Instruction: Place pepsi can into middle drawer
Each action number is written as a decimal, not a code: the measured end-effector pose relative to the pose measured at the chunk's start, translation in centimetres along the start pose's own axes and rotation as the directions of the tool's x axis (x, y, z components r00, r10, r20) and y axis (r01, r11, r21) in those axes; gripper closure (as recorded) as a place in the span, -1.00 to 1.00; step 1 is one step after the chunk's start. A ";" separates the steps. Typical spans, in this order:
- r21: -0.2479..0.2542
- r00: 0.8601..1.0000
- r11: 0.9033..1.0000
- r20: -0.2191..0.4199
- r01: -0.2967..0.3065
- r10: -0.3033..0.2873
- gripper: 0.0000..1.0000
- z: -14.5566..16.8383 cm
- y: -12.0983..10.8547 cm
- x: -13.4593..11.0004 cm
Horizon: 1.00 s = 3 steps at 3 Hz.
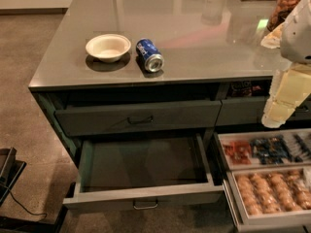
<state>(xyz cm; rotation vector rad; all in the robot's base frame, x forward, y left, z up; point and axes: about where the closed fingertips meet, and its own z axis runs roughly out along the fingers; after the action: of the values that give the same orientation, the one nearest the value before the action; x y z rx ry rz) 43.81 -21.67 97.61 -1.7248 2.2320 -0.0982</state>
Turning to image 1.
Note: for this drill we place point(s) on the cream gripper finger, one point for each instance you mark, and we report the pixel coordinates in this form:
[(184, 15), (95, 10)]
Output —
[(289, 89), (272, 40)]

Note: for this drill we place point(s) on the blue pepsi can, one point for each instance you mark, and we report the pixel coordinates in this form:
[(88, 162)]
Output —
[(149, 54)]

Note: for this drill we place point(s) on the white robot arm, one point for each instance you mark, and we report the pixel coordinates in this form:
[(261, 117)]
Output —
[(295, 43)]

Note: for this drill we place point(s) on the grey top right drawer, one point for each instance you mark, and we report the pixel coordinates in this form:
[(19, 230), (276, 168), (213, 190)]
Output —
[(249, 110)]

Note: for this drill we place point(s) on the right middle snack drawer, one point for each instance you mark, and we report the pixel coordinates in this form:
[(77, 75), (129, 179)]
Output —
[(258, 150)]

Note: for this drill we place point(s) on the snack drawer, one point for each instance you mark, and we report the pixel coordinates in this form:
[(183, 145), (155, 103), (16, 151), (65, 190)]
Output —
[(258, 150), (269, 199)]

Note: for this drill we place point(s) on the right bottom snack drawer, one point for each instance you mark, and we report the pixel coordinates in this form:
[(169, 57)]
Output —
[(269, 199)]

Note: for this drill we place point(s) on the open grey middle drawer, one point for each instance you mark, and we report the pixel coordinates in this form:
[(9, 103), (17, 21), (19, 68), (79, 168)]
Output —
[(143, 174)]

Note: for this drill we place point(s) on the grey top left drawer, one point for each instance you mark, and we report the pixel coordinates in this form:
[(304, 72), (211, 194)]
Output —
[(99, 120)]

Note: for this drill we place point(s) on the glass jar of nuts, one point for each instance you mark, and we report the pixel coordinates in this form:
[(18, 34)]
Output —
[(281, 11)]

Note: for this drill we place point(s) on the snack bags in shelf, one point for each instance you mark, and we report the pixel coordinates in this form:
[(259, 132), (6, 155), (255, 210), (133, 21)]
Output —
[(248, 88)]

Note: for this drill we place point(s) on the grey counter cabinet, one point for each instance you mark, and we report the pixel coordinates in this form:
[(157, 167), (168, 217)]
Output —
[(206, 46)]

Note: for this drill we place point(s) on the white paper bowl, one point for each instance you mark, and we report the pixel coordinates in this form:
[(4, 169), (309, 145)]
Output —
[(108, 48)]

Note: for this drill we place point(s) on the black cart frame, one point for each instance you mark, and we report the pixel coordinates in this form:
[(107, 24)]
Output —
[(32, 198)]

